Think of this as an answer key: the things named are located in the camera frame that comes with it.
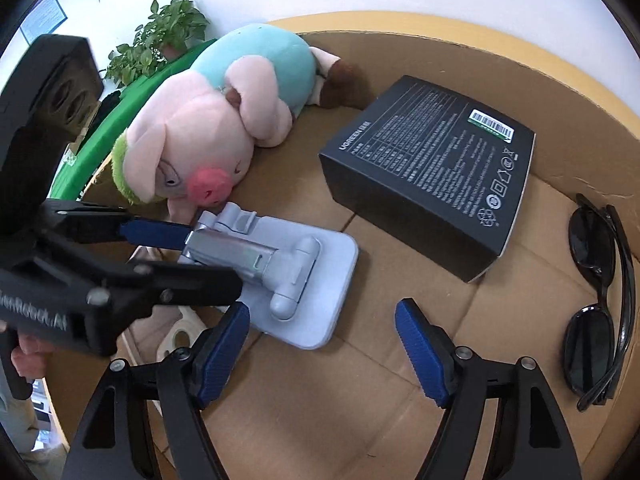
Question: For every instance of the black sunglasses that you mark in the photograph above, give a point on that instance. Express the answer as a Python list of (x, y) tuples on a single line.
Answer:
[(598, 336)]

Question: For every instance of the shallow cardboard box tray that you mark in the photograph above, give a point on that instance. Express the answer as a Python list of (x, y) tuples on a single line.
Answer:
[(353, 409)]

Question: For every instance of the person's left hand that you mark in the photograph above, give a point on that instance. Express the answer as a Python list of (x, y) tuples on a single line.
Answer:
[(31, 357)]

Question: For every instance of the grey folding phone stand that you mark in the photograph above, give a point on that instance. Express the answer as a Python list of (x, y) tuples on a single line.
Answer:
[(295, 277)]

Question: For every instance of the green covered side table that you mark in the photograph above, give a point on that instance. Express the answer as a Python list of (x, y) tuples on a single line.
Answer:
[(76, 172)]

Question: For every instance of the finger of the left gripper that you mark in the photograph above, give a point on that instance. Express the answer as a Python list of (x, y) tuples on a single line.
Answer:
[(165, 284), (86, 223)]

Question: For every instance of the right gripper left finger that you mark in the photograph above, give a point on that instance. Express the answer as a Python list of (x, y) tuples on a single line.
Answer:
[(114, 438)]

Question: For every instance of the right potted green plant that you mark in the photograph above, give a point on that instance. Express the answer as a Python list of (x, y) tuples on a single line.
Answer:
[(165, 36)]

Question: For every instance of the pink pig plush toy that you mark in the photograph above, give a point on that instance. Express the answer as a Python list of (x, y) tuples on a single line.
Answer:
[(195, 137)]

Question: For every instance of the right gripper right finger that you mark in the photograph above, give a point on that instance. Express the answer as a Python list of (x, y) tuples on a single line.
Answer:
[(530, 439)]

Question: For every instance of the black product box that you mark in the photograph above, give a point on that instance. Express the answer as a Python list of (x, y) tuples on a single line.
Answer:
[(443, 173)]

